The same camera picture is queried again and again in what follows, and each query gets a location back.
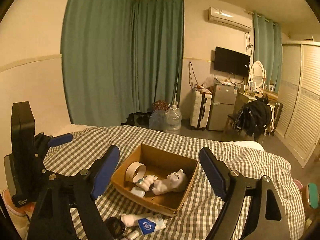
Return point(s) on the black wall television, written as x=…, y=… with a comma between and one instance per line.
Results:
x=231, y=62

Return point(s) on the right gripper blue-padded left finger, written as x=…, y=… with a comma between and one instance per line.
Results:
x=52, y=218

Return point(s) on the cardboard box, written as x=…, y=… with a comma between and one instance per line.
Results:
x=159, y=163

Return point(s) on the small white figurine bottle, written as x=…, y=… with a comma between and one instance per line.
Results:
x=144, y=185

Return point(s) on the blue tissue pack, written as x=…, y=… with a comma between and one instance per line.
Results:
x=151, y=224

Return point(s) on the green window curtain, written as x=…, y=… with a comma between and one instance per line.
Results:
x=268, y=49

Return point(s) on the beige tape roll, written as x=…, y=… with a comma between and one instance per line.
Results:
x=135, y=172

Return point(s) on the dressing table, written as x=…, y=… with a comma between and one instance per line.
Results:
x=242, y=99

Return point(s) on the brown patterned bag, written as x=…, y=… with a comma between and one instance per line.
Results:
x=160, y=105

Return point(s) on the white air conditioner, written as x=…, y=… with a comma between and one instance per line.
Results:
x=229, y=19

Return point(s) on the white purple tube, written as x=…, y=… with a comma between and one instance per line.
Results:
x=132, y=235

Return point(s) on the large green curtain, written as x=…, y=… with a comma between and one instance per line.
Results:
x=119, y=57

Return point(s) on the silver mini fridge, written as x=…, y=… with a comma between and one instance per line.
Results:
x=223, y=101

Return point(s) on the white oval mirror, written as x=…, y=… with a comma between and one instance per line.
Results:
x=257, y=75

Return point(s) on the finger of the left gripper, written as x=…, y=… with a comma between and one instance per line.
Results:
x=60, y=140

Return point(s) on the large water jug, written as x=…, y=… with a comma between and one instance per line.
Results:
x=172, y=120

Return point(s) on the white suitcase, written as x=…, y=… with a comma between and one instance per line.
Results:
x=200, y=108

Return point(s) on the black clothes on chair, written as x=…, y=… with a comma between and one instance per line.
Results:
x=254, y=117

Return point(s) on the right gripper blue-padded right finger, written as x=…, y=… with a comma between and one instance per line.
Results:
x=266, y=216

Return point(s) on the white louvered wardrobe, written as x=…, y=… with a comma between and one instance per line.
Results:
x=298, y=126

